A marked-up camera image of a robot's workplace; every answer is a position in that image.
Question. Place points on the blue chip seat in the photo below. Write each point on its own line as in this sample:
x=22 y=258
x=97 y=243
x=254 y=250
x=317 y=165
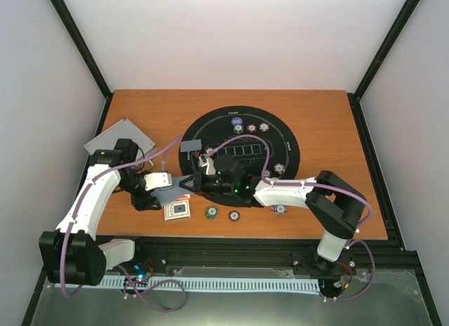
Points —
x=279 y=168
x=264 y=127

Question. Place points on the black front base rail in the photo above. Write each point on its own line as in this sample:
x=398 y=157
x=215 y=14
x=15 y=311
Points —
x=172 y=252

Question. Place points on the black round poker mat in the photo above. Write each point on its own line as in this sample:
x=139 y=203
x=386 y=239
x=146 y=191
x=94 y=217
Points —
x=216 y=127

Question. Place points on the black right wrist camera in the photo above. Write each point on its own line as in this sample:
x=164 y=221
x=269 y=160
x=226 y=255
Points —
x=228 y=168

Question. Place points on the blue backed card deck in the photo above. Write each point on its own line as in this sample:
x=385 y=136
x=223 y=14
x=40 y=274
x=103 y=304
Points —
x=166 y=196

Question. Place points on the purple blind button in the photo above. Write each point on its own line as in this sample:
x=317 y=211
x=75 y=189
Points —
x=236 y=121

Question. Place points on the black right frame rail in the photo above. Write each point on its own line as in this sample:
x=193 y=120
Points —
x=380 y=188

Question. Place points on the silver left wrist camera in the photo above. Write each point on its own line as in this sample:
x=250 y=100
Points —
x=158 y=180

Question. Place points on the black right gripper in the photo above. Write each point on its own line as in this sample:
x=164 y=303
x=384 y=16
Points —
x=198 y=179

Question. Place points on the green poker chip stack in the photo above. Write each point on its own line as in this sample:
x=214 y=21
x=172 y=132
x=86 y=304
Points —
x=211 y=212

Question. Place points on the black frame post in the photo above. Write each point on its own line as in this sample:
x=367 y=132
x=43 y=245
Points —
x=78 y=40
x=386 y=45

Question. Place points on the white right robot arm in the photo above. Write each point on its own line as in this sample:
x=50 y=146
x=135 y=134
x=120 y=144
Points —
x=338 y=207

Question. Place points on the dealt blue backed card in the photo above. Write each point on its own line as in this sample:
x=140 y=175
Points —
x=190 y=145

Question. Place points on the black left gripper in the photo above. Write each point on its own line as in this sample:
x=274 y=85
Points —
x=144 y=202

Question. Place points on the metal front tray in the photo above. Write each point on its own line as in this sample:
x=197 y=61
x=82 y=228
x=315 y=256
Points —
x=394 y=298

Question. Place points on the light blue cable duct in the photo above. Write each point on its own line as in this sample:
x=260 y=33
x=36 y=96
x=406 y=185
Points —
x=231 y=285

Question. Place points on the orange poker chip stack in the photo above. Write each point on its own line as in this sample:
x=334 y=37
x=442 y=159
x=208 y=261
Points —
x=234 y=216

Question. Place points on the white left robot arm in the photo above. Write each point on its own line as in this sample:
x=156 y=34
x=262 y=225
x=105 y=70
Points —
x=70 y=253

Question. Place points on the black right rear frame post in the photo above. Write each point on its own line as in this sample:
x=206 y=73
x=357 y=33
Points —
x=386 y=45

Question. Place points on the blue poker chip stack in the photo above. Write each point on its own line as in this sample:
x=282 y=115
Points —
x=279 y=209

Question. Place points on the blue chip top seat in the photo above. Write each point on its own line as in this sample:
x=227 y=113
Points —
x=264 y=127

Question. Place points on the black left rear frame post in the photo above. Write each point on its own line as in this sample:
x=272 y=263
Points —
x=78 y=40

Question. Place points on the orange chip top seat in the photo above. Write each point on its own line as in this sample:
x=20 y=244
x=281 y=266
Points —
x=251 y=128

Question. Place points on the green chip top seat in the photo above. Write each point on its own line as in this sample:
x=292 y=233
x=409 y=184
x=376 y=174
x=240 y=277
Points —
x=238 y=129

